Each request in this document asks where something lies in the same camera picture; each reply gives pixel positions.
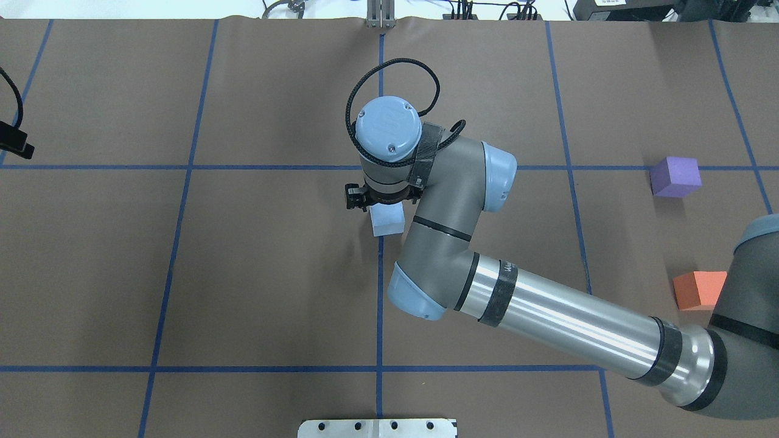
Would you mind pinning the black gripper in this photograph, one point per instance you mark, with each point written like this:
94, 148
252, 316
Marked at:
354, 198

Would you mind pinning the orange foam block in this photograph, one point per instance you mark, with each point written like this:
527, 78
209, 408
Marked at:
698, 290

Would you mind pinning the light blue foam block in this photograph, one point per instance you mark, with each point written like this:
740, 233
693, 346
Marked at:
387, 219

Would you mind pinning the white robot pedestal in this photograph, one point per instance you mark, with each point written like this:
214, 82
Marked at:
436, 427

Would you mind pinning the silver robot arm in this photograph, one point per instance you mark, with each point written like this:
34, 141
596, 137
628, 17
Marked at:
727, 369

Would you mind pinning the purple foam block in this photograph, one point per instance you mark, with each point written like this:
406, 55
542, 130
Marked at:
675, 177

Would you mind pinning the aluminium frame post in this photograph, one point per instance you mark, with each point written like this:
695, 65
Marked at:
380, 14

